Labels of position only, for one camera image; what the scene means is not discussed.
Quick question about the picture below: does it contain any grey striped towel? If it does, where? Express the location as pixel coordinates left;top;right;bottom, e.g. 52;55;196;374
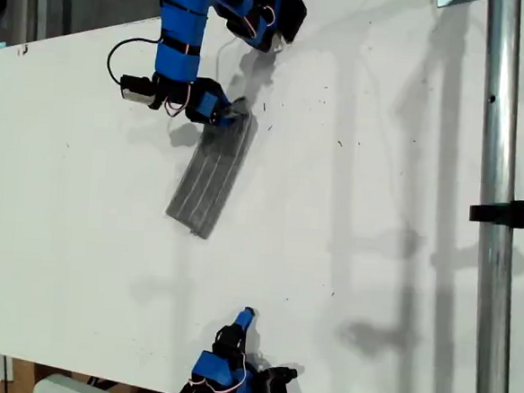
163;92;262;243

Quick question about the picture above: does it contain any white box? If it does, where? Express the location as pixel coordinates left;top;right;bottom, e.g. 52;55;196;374
33;372;142;393

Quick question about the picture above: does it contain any black clamp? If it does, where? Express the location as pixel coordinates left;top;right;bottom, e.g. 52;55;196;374
467;186;524;237

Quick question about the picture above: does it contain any red white servo wire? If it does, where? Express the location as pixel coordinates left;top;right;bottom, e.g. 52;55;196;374
178;347;250;393
164;81;194;119

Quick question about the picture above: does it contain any short black camera stalk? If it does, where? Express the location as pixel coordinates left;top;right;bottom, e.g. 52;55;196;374
147;74;169;112

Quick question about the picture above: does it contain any black camera box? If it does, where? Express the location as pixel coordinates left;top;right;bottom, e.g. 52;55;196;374
118;74;157;107

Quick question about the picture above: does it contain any black camera cable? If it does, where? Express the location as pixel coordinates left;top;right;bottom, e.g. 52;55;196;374
104;36;162;88

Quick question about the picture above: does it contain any wooden table frame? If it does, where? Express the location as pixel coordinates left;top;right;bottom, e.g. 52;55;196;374
0;352;39;393

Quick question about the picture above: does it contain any steel post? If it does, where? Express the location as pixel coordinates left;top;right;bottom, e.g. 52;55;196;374
458;0;524;393

